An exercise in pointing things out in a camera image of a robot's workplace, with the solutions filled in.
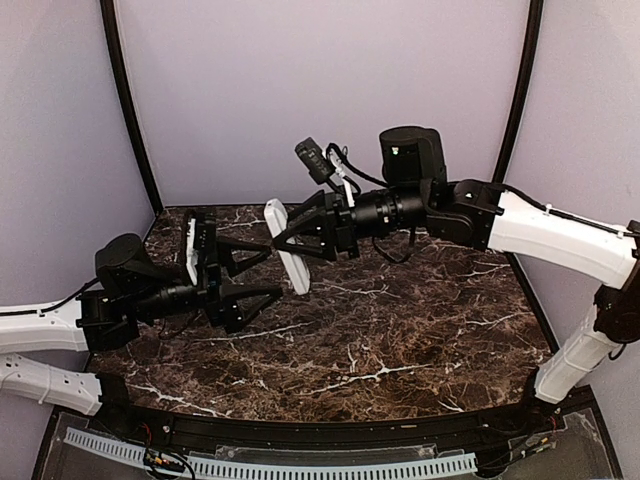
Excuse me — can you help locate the black frame post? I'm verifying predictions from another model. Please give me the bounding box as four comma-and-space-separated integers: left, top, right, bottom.
492, 0, 544, 183
99, 0, 164, 216

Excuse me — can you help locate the left black frame post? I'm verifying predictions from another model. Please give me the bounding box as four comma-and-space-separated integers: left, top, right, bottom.
99, 0, 164, 216

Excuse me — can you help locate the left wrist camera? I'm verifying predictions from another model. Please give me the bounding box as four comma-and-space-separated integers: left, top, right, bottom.
180, 210, 216, 285

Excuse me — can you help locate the white slotted cable duct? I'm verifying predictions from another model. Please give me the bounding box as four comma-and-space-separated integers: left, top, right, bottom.
64, 428, 477, 480

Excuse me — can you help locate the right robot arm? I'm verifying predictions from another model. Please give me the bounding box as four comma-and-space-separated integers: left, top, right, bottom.
264, 126, 639, 434

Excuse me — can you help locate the white remote control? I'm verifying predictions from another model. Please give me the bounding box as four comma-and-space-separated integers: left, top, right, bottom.
263, 198, 312, 296

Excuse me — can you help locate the black front rail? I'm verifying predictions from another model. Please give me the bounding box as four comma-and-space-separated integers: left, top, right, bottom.
54, 389, 596, 454

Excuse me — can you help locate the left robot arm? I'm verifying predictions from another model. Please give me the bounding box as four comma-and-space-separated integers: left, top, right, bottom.
1, 213, 282, 436

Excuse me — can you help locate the right black frame post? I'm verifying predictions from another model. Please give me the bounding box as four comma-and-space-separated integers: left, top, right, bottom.
492, 0, 544, 183

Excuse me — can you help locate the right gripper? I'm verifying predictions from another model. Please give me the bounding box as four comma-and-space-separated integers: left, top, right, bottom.
272, 183, 431, 261

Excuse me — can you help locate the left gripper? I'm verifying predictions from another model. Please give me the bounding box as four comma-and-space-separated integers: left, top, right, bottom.
129, 235, 284, 334

